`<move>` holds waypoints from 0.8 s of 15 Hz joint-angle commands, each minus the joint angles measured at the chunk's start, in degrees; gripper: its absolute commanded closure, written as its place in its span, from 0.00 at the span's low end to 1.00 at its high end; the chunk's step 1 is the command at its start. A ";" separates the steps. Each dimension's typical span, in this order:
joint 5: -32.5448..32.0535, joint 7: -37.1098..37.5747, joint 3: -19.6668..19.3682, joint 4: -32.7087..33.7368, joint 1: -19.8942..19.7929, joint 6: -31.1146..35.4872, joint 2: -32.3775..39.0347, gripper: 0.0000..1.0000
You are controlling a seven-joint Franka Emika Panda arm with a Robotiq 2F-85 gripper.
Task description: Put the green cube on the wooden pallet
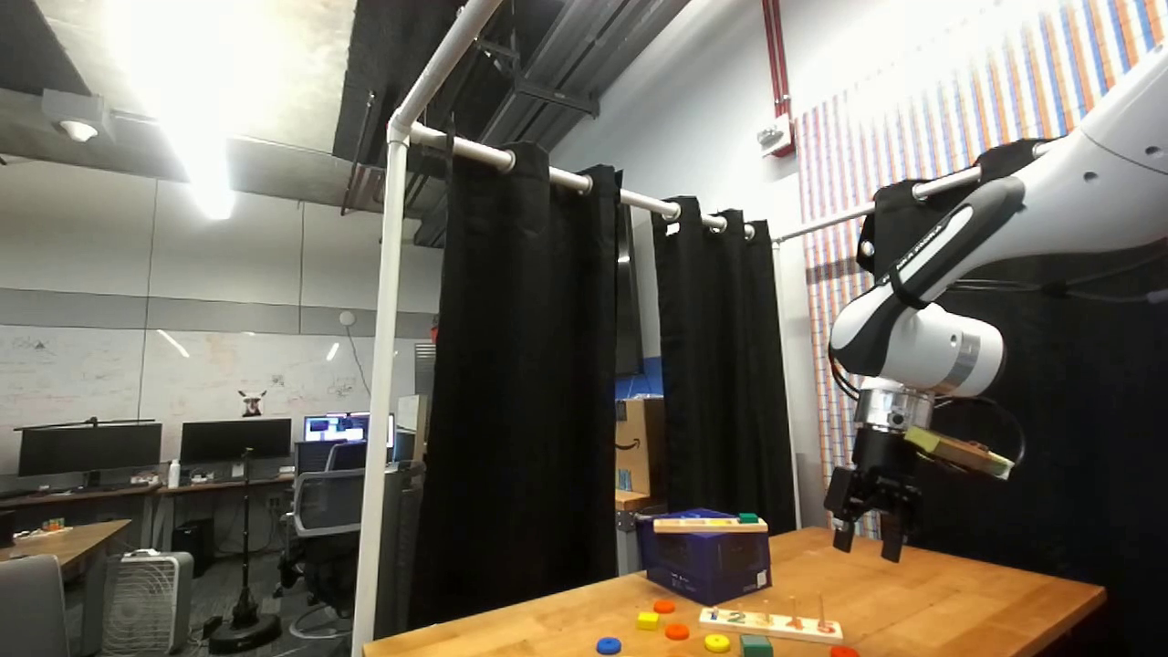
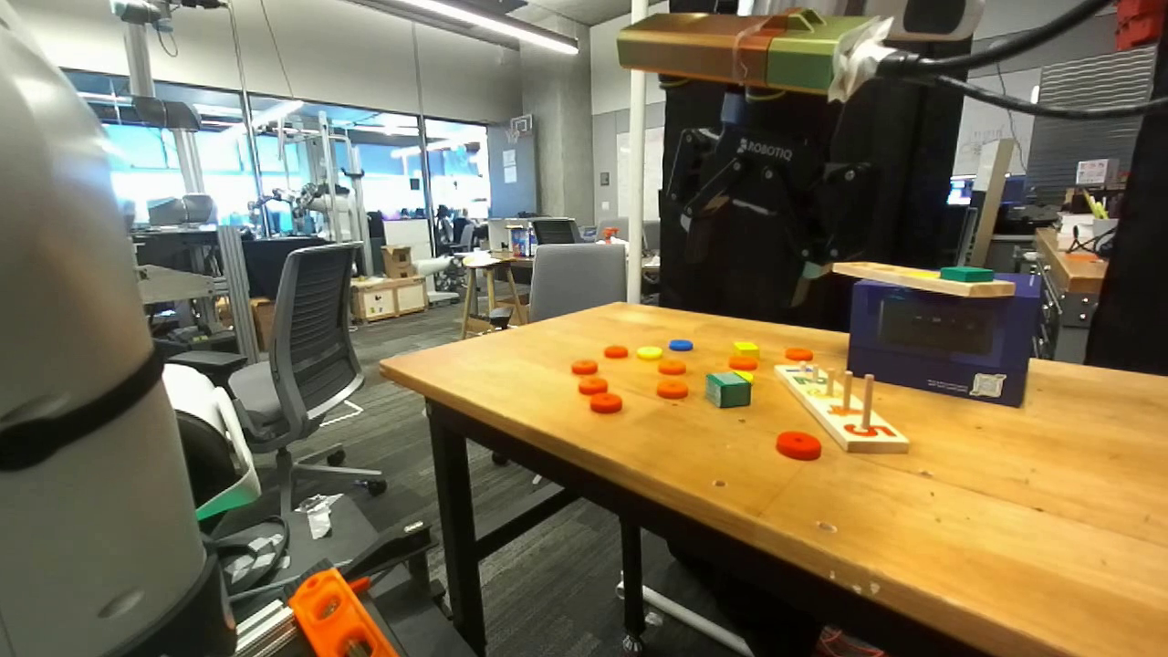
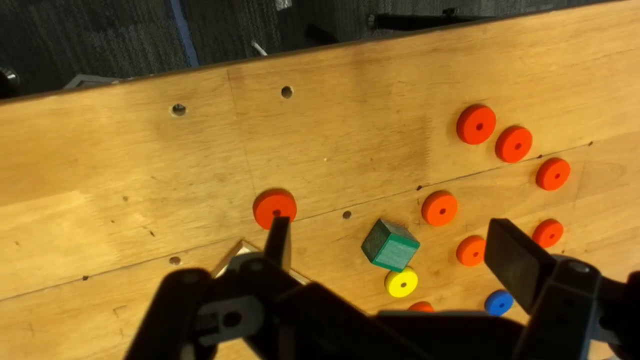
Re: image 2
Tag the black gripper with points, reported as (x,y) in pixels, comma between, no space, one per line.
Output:
(786,152)

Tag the green cube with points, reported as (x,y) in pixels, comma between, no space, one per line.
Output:
(728,391)

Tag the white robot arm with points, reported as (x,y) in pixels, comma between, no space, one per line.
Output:
(76,304)

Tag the black curtain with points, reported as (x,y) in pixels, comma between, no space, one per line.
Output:
(731,287)
(1137,241)

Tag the orange disc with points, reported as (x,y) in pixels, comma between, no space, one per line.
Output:
(801,356)
(619,350)
(741,362)
(587,365)
(674,365)
(674,387)
(594,385)
(609,404)

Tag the blue disc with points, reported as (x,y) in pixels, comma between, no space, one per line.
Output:
(680,345)

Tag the flat green square block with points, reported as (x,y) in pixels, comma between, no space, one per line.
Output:
(965,273)

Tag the light wooden plank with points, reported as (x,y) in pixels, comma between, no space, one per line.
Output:
(995,202)

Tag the blue cardboard box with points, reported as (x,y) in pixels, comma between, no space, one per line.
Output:
(936,346)

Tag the white wooden peg board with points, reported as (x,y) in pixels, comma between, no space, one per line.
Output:
(842,419)

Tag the red disc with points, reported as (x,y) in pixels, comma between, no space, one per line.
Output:
(798,447)

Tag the wooden workbench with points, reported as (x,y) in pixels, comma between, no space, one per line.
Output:
(1070,261)

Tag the red hanging item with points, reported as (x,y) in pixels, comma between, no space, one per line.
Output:
(1139,22)

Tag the wooden cabinet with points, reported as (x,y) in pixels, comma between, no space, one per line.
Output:
(387,297)

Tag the grey mesh office chair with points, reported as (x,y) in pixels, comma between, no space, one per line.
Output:
(313,342)

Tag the white rounded cover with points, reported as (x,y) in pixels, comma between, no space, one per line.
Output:
(212,412)

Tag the orange plastic tool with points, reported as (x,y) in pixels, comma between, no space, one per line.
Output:
(334,615)

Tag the white pipe frame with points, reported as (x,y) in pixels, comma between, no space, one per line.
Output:
(637,183)

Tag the black table frame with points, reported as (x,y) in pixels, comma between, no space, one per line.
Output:
(442,523)

